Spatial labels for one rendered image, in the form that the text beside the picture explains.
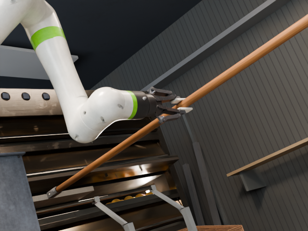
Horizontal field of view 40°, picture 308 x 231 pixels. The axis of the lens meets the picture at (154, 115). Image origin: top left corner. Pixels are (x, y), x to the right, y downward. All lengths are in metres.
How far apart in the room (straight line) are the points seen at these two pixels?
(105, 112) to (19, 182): 0.38
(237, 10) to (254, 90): 1.01
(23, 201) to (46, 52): 0.49
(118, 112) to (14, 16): 0.43
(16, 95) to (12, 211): 1.79
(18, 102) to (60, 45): 1.66
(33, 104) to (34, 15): 1.73
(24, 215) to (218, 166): 4.24
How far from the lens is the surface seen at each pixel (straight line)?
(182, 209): 2.75
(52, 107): 3.20
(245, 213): 5.36
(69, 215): 2.94
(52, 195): 2.23
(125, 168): 3.17
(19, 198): 1.42
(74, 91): 1.38
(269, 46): 1.33
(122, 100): 1.27
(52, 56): 1.44
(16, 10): 1.40
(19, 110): 3.06
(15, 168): 1.45
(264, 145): 5.13
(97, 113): 1.25
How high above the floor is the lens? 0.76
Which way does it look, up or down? 17 degrees up
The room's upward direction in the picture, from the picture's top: 20 degrees counter-clockwise
